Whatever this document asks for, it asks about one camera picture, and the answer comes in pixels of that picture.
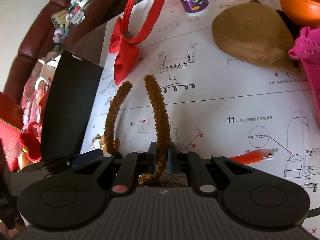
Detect black storage box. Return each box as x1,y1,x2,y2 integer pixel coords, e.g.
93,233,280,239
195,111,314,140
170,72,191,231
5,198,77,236
41,51,104,161

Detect pink plastic basket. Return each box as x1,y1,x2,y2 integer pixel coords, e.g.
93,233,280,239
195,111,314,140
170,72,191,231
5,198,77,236
288,26,320,111

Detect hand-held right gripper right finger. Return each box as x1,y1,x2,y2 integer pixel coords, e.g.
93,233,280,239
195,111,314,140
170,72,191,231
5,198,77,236
168,142,253,195

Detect red plush flower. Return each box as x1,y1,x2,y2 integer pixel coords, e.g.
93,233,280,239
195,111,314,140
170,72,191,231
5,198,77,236
19,123,42,163

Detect orange feather brush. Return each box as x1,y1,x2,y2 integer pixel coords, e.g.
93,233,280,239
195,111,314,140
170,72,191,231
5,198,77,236
229,149,274,165

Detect white instruction sheet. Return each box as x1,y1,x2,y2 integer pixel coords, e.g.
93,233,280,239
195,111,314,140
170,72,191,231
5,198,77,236
80,0,320,232

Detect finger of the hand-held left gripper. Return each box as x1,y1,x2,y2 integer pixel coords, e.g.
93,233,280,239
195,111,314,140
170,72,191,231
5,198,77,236
21,149,104,179

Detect red bow headband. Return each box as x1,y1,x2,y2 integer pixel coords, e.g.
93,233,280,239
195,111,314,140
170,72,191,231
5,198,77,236
109,0,170,86

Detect brown fuzzy headband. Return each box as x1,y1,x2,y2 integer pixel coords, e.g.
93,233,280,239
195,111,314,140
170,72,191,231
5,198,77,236
91,74,175,187

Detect brown leather sofa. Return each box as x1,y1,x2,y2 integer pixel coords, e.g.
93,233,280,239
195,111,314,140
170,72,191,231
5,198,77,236
0,0,140,105

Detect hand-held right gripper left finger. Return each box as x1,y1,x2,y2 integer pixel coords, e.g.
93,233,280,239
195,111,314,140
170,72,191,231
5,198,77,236
71,142,157,195

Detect brown cap with black brim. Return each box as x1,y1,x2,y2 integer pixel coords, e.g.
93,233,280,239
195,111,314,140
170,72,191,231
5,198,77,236
211,0,302,73

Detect orange cup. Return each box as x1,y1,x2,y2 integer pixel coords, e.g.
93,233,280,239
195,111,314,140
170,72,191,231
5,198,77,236
279,0,320,28

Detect pile of small packets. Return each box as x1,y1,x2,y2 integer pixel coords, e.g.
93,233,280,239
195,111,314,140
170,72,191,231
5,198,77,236
50,0,98,28

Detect small white toy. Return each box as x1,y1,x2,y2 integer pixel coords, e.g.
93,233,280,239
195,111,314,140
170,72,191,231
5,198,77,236
53,27,70,43

